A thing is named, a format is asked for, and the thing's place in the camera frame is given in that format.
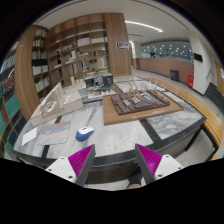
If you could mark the grey house architectural model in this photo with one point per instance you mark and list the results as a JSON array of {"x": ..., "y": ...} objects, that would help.
[{"x": 96, "y": 87}]

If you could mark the dark trash bin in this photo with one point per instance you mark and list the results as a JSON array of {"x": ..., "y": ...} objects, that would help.
[{"x": 174, "y": 75}]

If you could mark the white paper sheet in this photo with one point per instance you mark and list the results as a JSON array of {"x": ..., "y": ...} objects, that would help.
[{"x": 29, "y": 136}]

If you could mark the grey printed mouse pad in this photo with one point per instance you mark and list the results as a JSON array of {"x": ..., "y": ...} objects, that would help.
[{"x": 54, "y": 134}]

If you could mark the blue and white computer mouse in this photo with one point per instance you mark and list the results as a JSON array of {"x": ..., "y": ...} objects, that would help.
[{"x": 84, "y": 133}]

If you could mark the large wooden bookshelf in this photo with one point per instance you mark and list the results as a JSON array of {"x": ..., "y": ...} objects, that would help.
[{"x": 88, "y": 45}]

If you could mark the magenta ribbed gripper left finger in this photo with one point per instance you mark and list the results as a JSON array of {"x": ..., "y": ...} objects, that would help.
[{"x": 74, "y": 168}]

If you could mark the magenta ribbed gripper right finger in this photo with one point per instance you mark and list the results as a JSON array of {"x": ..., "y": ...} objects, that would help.
[{"x": 153, "y": 165}]

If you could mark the wooden reception counter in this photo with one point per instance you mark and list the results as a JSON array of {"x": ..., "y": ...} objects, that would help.
[{"x": 163, "y": 66}]

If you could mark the long wooden slatted bench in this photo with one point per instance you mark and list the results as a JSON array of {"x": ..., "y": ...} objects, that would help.
[{"x": 212, "y": 125}]

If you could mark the red box by wall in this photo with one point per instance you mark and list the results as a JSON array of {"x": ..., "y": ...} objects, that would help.
[{"x": 190, "y": 80}]

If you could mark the white architectural building model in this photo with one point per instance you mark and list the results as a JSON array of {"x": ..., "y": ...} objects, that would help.
[{"x": 57, "y": 103}]

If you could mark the curved side bookshelf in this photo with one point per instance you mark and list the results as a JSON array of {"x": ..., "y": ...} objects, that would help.
[{"x": 32, "y": 77}]

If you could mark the brown architectural model on board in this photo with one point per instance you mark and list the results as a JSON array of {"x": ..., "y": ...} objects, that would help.
[{"x": 137, "y": 104}]

